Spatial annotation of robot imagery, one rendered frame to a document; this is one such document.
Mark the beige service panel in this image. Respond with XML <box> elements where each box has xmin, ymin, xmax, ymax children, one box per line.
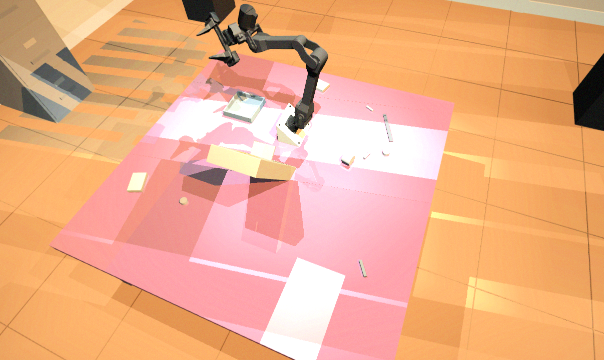
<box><xmin>206</xmin><ymin>144</ymin><xmax>296</xmax><ymax>181</ymax></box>

